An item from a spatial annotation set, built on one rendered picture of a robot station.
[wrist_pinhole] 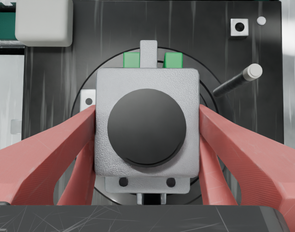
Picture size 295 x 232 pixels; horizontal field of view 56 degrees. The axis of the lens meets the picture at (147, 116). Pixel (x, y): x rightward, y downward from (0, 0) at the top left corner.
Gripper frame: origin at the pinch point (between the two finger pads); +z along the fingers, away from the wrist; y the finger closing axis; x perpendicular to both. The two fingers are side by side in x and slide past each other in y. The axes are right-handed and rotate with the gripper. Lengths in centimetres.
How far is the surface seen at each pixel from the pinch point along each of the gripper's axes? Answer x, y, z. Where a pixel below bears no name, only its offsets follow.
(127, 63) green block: 0.4, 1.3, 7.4
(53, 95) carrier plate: 5.8, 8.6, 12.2
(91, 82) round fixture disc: 3.9, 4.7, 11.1
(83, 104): 4.5, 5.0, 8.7
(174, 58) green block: 0.1, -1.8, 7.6
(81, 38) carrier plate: 1.7, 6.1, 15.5
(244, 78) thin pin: -0.1, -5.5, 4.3
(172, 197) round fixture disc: 11.3, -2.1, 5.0
